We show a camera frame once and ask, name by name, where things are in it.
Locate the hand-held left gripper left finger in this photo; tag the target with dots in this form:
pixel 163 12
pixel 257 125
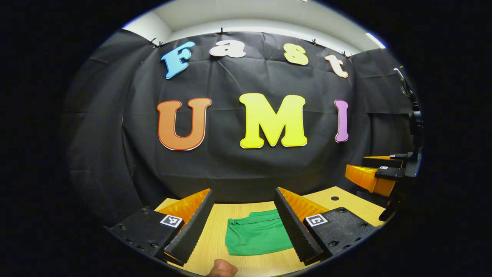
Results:
pixel 192 234

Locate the ceiling light panel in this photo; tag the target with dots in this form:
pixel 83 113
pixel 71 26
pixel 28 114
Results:
pixel 375 40

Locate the green T-shirt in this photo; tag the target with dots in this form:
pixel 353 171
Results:
pixel 257 234

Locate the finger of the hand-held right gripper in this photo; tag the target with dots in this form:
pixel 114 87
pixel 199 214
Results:
pixel 365 179
pixel 384 161

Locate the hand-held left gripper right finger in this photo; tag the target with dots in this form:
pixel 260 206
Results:
pixel 294 231

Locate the black backdrop cloth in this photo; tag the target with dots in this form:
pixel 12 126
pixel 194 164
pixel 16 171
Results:
pixel 230 173

